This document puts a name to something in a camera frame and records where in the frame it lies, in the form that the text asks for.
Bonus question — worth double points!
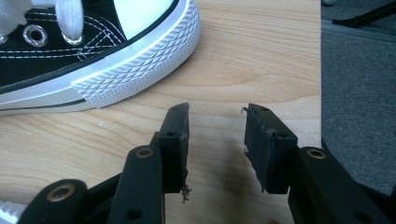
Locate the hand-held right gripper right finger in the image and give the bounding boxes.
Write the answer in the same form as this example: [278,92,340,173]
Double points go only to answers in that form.
[242,103,384,224]

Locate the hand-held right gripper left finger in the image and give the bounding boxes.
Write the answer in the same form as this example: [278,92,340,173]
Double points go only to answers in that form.
[106,102,192,224]

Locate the black white canvas sneaker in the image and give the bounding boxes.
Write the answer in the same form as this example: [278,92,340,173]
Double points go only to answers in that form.
[0,200,27,224]
[0,0,202,117]

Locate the black stand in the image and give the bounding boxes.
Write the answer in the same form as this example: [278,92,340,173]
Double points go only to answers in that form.
[332,0,396,28]

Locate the grey floor rail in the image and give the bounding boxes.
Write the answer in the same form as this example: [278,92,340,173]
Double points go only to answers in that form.
[321,19,396,44]

